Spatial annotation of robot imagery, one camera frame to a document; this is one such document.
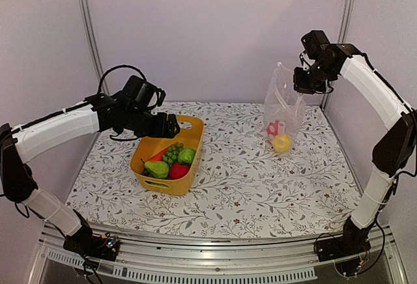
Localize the green toy grapes bunch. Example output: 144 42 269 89
162 143 183 167

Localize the aluminium front rail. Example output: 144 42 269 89
28 224 409 283

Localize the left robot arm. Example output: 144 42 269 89
1 76 180 254

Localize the yellow toy lemon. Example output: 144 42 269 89
272 134 292 153

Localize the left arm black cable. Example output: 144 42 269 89
96 64 147 96

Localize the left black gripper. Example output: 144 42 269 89
124 107 180 137

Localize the red toy tomato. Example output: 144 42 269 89
169 163 190 180

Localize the right aluminium post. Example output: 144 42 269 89
320 0 358 109

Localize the clear zip top bag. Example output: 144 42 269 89
263 62 306 155

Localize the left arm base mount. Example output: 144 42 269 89
63 233 121 262

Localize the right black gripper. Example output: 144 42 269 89
293 59 335 94

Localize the orange toy carrot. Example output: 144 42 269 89
147 149 168 162

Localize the yellow plastic basket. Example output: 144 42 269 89
130 115 205 195

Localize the aluminium post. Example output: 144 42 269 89
78 0 104 81
320 0 358 109

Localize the left aluminium post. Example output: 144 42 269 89
78 0 104 81

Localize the red toy apple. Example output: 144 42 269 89
266 121 286 141

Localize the green toy pear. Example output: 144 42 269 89
142 161 170 179

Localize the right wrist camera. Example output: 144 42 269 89
299 51 315 71

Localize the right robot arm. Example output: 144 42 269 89
293 30 416 255

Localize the floral table cloth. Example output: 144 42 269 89
66 102 360 238

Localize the green toy cabbage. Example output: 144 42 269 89
177 148 196 166

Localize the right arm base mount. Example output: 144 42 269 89
313 233 371 277

